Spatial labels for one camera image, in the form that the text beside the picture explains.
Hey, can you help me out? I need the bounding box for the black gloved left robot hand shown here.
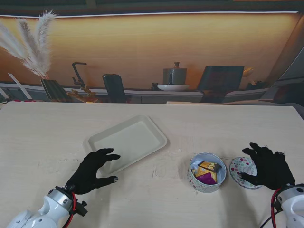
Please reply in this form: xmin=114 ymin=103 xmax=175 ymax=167
xmin=65 ymin=148 xmax=121 ymax=196

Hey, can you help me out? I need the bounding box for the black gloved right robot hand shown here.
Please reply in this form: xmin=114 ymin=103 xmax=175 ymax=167
xmin=238 ymin=142 xmax=296 ymax=191

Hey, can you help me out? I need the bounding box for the round polka dot tin lid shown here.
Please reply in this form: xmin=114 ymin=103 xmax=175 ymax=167
xmin=229 ymin=156 xmax=262 ymax=190

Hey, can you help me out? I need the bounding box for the beige rectangular plastic tray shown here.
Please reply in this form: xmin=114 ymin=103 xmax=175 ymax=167
xmin=83 ymin=114 xmax=171 ymax=175

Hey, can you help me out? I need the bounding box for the dark brown orange snack packet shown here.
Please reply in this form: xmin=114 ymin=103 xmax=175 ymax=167
xmin=198 ymin=161 xmax=223 ymax=173

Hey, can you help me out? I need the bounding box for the purple yellow printed snack packet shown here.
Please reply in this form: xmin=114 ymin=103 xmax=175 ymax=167
xmin=195 ymin=171 xmax=218 ymax=185

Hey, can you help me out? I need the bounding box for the round polka dot tin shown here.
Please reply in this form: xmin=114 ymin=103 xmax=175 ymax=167
xmin=187 ymin=152 xmax=227 ymax=194

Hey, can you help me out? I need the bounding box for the printed kitchen backdrop banner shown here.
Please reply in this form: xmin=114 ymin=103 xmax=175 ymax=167
xmin=0 ymin=0 xmax=304 ymax=105

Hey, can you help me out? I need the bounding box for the red right wrist cable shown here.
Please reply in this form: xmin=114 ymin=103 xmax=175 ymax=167
xmin=258 ymin=189 xmax=281 ymax=228

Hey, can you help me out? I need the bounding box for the red wrist cable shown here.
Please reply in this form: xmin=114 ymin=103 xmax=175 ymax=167
xmin=258 ymin=189 xmax=281 ymax=228
xmin=63 ymin=192 xmax=77 ymax=228

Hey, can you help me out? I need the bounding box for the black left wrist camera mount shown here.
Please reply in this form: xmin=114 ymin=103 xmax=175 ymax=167
xmin=75 ymin=200 xmax=88 ymax=217

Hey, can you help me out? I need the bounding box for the red left wrist cable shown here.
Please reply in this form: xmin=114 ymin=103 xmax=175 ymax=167
xmin=63 ymin=192 xmax=77 ymax=228

